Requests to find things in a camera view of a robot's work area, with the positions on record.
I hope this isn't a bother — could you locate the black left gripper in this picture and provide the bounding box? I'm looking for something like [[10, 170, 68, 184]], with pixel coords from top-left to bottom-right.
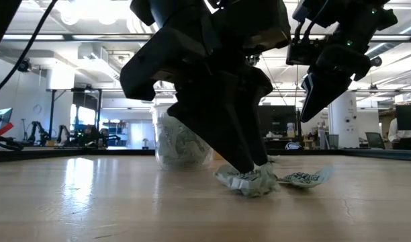
[[120, 6, 292, 174]]

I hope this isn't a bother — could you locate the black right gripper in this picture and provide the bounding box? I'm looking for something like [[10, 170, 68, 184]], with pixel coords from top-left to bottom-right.
[[301, 45, 373, 124]]

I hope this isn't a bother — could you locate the clear plastic container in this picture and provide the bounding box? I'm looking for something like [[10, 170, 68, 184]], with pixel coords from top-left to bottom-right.
[[150, 103, 216, 172]]

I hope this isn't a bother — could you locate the white column with fixtures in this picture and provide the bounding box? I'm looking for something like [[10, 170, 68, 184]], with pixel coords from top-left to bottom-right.
[[328, 90, 359, 149]]

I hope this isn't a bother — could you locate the grey waste bin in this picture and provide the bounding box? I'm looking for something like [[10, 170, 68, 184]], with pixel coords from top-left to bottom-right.
[[328, 133, 341, 149]]

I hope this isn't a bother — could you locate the blue white bag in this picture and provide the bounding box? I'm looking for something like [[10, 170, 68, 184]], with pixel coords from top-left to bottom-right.
[[285, 140, 304, 151]]

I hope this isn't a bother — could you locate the black office chair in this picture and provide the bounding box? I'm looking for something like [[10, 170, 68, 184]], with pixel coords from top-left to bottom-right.
[[365, 131, 387, 150]]

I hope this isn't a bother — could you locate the person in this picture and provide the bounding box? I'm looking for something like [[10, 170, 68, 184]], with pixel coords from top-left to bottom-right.
[[388, 117, 411, 143]]

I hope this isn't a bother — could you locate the overhead light bar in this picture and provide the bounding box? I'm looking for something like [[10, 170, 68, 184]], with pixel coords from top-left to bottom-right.
[[2, 32, 411, 43]]

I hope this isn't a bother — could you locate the tilted tablet screen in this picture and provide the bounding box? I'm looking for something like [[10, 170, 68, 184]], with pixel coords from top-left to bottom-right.
[[0, 107, 13, 136]]

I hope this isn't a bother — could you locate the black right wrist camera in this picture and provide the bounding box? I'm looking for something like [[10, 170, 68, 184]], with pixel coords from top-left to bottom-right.
[[285, 36, 328, 67]]

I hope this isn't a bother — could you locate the black metal table frame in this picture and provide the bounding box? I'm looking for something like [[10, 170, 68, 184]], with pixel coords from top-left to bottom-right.
[[0, 147, 411, 163]]

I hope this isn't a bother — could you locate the black background stand frame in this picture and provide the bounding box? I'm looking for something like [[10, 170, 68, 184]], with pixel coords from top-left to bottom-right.
[[46, 87, 104, 149]]

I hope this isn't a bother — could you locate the black hanging cable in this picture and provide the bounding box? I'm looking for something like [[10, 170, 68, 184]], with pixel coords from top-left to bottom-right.
[[0, 0, 59, 102]]

